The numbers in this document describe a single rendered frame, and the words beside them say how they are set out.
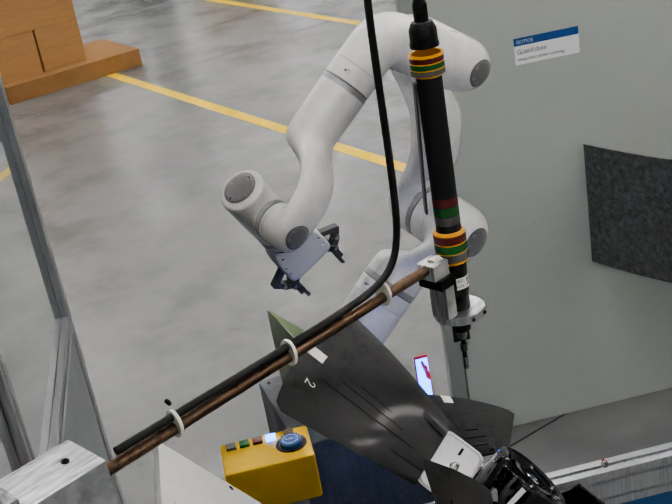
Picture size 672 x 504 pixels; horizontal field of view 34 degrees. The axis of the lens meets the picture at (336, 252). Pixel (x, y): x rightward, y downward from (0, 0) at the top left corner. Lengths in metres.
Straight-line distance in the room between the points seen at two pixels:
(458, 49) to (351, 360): 0.69
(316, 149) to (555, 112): 1.63
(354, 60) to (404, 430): 0.70
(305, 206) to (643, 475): 0.84
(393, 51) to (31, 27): 7.78
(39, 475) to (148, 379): 3.45
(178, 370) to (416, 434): 3.10
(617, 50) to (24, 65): 6.82
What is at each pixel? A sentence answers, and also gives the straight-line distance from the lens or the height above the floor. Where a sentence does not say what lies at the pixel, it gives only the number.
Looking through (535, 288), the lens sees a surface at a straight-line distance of 3.65.
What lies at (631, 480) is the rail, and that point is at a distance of 2.22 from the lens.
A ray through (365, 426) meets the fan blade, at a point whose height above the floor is 1.34.
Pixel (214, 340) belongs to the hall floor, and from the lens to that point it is 4.75.
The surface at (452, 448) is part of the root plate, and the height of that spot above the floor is 1.27.
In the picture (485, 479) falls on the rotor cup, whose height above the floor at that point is 1.24.
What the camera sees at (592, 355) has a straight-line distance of 3.84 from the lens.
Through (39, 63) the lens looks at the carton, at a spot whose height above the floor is 0.23.
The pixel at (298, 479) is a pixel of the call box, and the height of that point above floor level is 1.03.
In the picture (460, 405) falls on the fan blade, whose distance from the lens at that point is 1.85.
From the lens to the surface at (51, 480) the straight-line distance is 1.13.
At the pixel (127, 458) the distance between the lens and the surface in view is 1.19.
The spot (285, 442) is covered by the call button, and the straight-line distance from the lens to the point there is 1.98.
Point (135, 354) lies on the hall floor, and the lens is 4.81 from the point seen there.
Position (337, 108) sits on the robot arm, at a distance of 1.94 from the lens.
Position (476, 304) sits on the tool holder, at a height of 1.46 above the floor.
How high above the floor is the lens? 2.16
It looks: 24 degrees down
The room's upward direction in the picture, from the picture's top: 10 degrees counter-clockwise
